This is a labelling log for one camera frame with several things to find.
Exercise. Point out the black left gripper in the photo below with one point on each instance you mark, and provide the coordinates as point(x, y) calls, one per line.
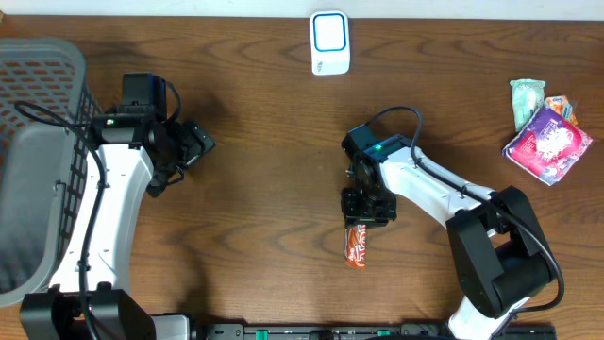
point(196, 143)

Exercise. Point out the grey plastic basket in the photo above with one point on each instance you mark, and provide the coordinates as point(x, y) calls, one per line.
point(43, 168)

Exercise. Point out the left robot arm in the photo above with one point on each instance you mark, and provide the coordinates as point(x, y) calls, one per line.
point(130, 155)

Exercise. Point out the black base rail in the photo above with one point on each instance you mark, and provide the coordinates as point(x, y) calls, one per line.
point(242, 332)

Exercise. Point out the small orange snack packet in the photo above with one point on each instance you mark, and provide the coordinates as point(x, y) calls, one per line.
point(561, 105)

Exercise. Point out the teal snack packet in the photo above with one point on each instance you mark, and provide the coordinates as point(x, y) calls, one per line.
point(528, 96)

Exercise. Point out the purple red snack packet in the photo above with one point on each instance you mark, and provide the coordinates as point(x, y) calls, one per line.
point(547, 146)

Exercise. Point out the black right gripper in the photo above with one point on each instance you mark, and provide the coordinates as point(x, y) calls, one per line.
point(368, 214)

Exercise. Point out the white barcode scanner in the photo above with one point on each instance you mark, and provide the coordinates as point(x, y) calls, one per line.
point(329, 43)

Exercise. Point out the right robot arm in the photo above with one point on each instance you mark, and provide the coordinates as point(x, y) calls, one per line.
point(499, 250)

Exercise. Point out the orange red chocolate bar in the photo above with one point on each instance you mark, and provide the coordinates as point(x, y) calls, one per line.
point(355, 246)

